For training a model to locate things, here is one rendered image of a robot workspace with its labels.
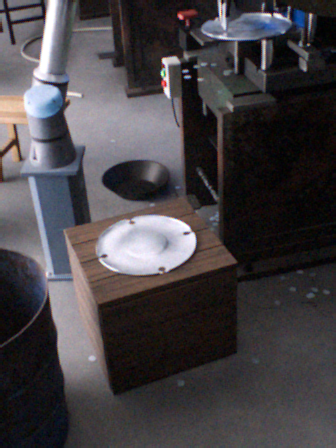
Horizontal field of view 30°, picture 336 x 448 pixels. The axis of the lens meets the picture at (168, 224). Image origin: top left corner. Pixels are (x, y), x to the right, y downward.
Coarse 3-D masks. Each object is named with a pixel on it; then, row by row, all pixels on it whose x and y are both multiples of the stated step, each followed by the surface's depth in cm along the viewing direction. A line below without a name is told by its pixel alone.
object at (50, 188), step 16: (80, 160) 204; (32, 176) 199; (48, 176) 200; (64, 176) 200; (80, 176) 208; (32, 192) 206; (48, 192) 204; (64, 192) 204; (80, 192) 207; (48, 208) 207; (64, 208) 207; (80, 208) 209; (48, 224) 211; (64, 224) 211; (80, 224) 212; (48, 240) 215; (64, 240) 214; (48, 256) 220; (64, 256) 218; (48, 272) 223; (64, 272) 222
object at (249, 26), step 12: (204, 24) 207; (216, 24) 207; (228, 24) 206; (240, 24) 203; (252, 24) 202; (264, 24) 201; (276, 24) 202; (288, 24) 201; (228, 36) 194; (240, 36) 193; (252, 36) 192; (264, 36) 190
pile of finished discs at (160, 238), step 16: (128, 224) 188; (144, 224) 187; (160, 224) 187; (176, 224) 186; (112, 240) 181; (128, 240) 180; (144, 240) 179; (160, 240) 179; (176, 240) 180; (192, 240) 179; (112, 256) 175; (128, 256) 174; (144, 256) 174; (160, 256) 174; (176, 256) 173; (128, 272) 168; (144, 272) 168; (160, 272) 168
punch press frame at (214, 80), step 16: (304, 16) 226; (320, 16) 217; (320, 32) 220; (208, 64) 215; (224, 64) 214; (208, 80) 215; (224, 80) 202; (240, 80) 201; (208, 96) 219; (224, 96) 201; (240, 96) 193; (208, 112) 227
